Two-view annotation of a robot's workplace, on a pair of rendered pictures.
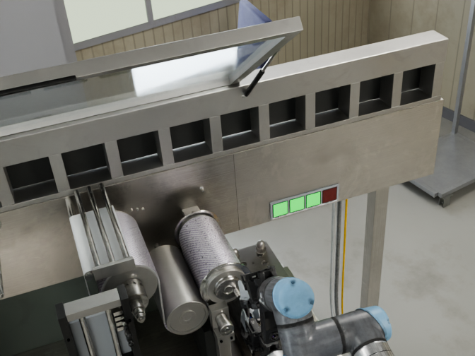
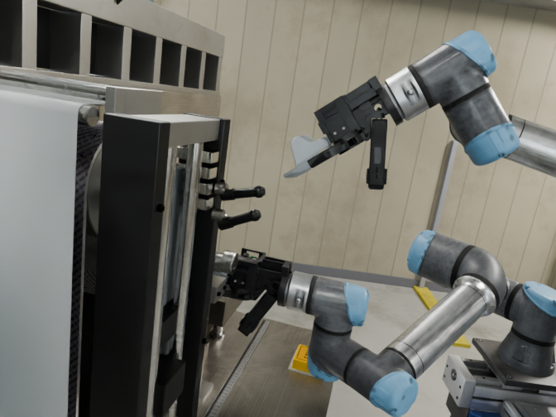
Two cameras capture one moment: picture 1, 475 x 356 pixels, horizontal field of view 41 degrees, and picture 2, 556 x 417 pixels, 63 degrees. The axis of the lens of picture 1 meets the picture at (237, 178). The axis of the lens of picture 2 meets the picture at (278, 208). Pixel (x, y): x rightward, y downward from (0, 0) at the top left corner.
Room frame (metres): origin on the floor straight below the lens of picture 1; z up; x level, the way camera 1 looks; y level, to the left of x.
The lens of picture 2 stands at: (0.73, 0.67, 1.47)
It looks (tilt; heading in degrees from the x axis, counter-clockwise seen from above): 14 degrees down; 300
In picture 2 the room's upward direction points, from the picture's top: 8 degrees clockwise
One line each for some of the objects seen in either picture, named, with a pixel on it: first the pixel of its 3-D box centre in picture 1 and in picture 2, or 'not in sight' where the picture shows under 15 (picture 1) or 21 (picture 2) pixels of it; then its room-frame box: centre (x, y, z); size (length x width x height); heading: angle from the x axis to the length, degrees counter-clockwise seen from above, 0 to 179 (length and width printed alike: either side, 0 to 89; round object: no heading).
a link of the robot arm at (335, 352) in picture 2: not in sight; (334, 352); (0.99, -0.08, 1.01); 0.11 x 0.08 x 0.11; 163
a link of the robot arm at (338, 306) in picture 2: not in sight; (337, 302); (1.01, -0.09, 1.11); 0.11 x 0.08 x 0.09; 18
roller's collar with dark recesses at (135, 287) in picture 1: (133, 296); not in sight; (1.15, 0.28, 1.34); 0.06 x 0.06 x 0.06; 18
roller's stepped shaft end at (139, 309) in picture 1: (138, 312); not in sight; (1.09, 0.26, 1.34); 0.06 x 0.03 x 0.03; 18
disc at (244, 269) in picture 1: (225, 284); not in sight; (1.25, 0.05, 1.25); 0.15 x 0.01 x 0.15; 108
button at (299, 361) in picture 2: not in sight; (310, 359); (1.08, -0.17, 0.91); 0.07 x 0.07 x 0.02; 18
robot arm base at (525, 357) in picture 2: not in sight; (529, 346); (0.65, -0.77, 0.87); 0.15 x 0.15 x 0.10
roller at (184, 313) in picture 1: (174, 287); not in sight; (1.33, 0.20, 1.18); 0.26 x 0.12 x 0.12; 18
